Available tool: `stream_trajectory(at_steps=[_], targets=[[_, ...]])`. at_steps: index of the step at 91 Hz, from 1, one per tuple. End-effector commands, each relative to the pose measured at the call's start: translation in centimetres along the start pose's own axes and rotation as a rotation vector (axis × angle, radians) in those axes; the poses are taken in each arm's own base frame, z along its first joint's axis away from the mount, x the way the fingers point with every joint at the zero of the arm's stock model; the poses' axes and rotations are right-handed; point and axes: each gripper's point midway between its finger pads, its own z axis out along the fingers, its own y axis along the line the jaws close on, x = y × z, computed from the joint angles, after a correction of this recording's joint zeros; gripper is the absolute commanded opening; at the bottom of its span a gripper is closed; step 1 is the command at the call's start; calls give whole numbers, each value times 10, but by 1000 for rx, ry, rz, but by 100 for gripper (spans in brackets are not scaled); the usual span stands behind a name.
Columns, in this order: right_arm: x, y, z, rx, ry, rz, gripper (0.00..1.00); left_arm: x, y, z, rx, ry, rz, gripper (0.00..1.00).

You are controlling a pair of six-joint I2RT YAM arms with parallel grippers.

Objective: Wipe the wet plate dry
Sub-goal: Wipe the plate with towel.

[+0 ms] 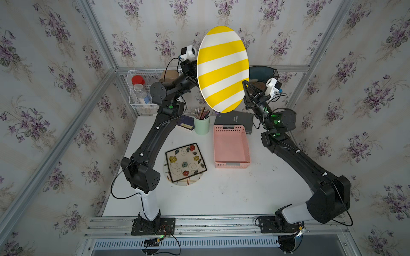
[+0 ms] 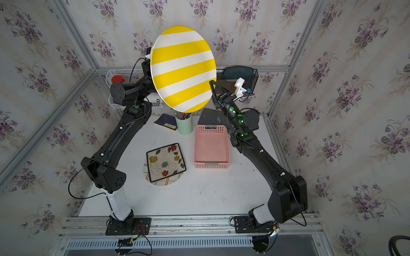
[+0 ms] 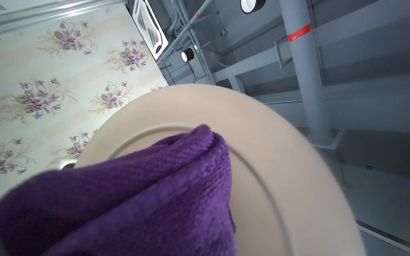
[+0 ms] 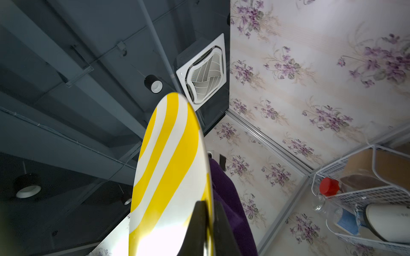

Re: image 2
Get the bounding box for round yellow striped plate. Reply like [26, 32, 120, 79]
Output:
[150, 26, 217, 113]

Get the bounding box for square floral black-rimmed plate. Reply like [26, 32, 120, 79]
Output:
[146, 143, 187, 182]

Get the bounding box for round plaid-striped white plate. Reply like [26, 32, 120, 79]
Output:
[143, 163, 184, 186]

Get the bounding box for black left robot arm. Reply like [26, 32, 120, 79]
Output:
[81, 58, 156, 229]

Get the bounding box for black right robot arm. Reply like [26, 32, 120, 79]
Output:
[209, 80, 308, 225]

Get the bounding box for teal plate in organizer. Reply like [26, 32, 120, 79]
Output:
[222, 66, 254, 83]

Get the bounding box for dark grey notebook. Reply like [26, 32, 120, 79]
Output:
[198, 108, 227, 126]

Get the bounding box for coloured pencils bundle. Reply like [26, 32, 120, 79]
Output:
[174, 112, 191, 120]

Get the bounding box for pink perforated plastic basket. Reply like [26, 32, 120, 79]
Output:
[194, 125, 230, 169]

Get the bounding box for mint green pencil cup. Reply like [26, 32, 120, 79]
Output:
[176, 116, 193, 135]

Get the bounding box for dark blue paperback book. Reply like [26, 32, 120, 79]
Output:
[154, 114, 178, 132]

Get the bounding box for black mesh wall organizer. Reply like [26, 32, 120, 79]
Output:
[216, 65, 259, 95]

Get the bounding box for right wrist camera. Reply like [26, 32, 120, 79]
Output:
[234, 77, 251, 98]

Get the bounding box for white wire wall basket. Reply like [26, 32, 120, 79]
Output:
[105, 69, 163, 109]

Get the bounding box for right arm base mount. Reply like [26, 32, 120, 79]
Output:
[229, 216, 277, 234]

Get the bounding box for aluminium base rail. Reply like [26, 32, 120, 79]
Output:
[49, 214, 333, 256]

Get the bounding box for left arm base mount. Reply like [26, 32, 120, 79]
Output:
[105, 216, 152, 236]

